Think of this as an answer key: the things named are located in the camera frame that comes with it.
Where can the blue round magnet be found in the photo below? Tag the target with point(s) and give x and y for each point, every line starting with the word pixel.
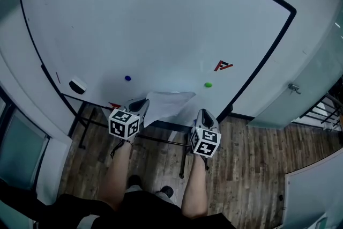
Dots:
pixel 127 78

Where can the person's left forearm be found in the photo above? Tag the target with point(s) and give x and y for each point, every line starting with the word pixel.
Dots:
pixel 116 177

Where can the black metal railing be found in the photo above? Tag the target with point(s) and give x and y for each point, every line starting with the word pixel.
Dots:
pixel 321 112

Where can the green round magnet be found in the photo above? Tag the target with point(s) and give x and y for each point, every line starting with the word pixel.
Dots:
pixel 208 85

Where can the person's black shirt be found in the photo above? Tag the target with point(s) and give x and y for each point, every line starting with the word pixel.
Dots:
pixel 139 211

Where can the frosted glass door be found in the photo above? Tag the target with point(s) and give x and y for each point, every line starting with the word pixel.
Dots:
pixel 302 67

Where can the person's black shoe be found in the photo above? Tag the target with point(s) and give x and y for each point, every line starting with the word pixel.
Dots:
pixel 134 181
pixel 167 191

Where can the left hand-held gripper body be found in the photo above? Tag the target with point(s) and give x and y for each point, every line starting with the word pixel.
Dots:
pixel 124 123

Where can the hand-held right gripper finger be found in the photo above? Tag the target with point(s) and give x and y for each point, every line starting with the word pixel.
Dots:
pixel 200 119
pixel 215 122

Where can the white partition panel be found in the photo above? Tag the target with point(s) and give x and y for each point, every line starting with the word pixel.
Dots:
pixel 313 190

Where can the black whiteboard eraser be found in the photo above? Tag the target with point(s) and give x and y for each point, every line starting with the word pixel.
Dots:
pixel 77 86

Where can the red tray clip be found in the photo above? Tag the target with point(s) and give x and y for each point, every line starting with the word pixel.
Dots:
pixel 113 105

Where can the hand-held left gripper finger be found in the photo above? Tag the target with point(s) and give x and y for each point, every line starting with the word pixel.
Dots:
pixel 145 110
pixel 129 103

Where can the white paper sheet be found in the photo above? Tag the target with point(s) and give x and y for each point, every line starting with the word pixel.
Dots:
pixel 166 106

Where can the white whiteboard with black frame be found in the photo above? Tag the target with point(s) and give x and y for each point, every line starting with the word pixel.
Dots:
pixel 147 21

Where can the person's right forearm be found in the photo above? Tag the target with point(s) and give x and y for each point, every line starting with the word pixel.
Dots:
pixel 195 187

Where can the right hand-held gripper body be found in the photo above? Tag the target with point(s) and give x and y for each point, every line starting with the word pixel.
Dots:
pixel 205 142

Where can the dark framed window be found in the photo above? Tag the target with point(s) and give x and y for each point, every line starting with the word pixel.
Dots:
pixel 21 147

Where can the person's grey trousers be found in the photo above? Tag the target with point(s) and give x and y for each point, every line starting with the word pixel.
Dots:
pixel 134 189

